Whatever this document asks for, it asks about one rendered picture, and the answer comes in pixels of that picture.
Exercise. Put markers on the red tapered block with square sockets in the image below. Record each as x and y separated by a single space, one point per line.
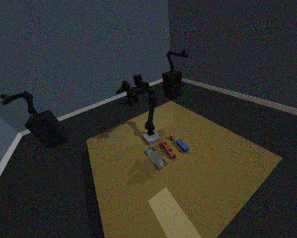
168 150

